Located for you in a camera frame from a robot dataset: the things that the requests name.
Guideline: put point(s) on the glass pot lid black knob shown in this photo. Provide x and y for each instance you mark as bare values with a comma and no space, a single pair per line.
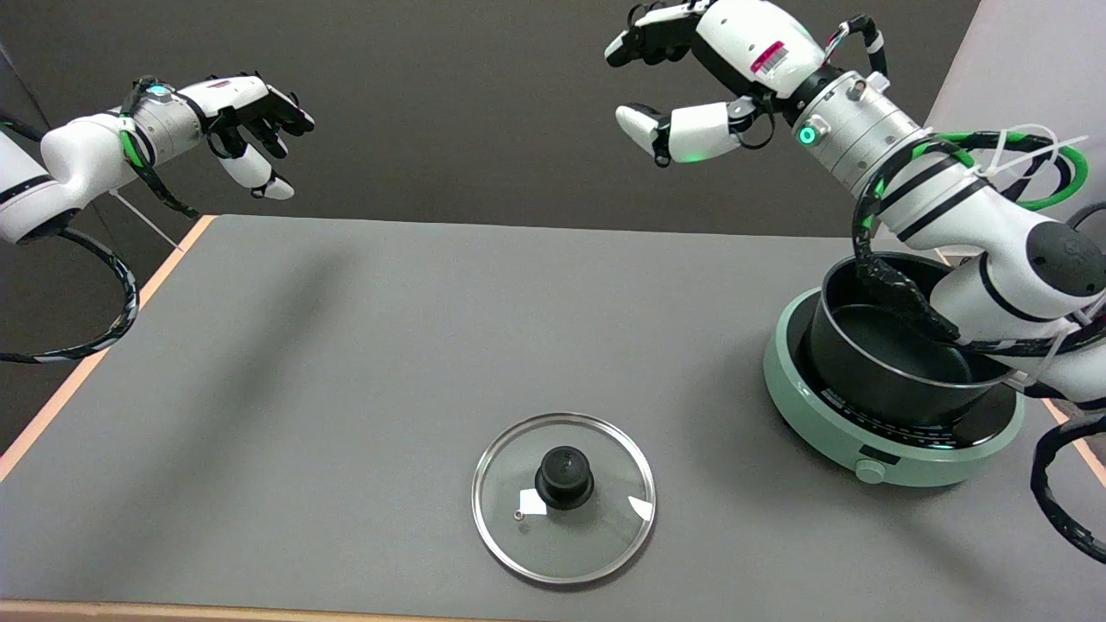
596,536

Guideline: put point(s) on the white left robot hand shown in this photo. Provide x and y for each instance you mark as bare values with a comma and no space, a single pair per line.
233,95

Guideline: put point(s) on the green induction cooker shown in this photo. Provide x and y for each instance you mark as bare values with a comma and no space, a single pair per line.
812,423

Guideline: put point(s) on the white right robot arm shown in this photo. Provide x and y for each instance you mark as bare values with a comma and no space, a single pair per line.
950,207

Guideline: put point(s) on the white zip tie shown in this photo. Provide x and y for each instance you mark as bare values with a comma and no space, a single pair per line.
1002,160
147,222

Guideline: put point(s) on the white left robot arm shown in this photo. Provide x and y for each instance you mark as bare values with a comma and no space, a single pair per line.
78,155

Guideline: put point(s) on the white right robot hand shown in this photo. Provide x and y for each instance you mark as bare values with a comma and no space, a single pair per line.
752,34

